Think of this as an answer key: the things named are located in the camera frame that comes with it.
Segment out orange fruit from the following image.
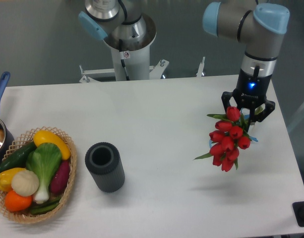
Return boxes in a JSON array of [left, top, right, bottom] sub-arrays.
[[4, 190, 32, 212]]

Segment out green bean pods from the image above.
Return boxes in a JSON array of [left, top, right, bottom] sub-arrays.
[[29, 197, 61, 215]]

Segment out white garlic bulb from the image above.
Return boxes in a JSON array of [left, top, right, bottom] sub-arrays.
[[11, 170, 39, 197]]

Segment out green bok choy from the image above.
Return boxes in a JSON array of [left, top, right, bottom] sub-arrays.
[[26, 143, 62, 204]]

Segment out woven wicker basket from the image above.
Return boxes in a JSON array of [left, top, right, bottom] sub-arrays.
[[0, 126, 77, 224]]

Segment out red tulip bouquet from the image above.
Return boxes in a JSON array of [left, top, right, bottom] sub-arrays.
[[195, 106, 253, 172]]

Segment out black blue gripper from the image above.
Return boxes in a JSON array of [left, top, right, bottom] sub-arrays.
[[221, 69, 275, 130]]

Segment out purple sweet potato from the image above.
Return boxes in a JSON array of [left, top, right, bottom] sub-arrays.
[[50, 161, 70, 194]]

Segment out green cucumber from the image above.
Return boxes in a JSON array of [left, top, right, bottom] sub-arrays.
[[0, 142, 36, 173]]

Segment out black clamp base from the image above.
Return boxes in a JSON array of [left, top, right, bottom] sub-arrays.
[[292, 201, 304, 227]]

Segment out blue ribbon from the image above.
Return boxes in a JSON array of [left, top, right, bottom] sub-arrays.
[[207, 113, 258, 148]]

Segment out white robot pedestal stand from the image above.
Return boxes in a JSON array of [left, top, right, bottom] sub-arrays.
[[79, 45, 170, 83]]

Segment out dark grey ribbed vase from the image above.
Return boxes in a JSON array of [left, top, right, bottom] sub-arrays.
[[85, 142, 125, 193]]

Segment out yellow squash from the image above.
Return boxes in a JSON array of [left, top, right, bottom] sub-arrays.
[[33, 130, 71, 161]]

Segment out yellow bell pepper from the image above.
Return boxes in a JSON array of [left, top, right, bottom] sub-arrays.
[[0, 168, 25, 192]]

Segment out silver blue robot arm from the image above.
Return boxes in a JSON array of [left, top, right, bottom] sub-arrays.
[[78, 0, 290, 129]]

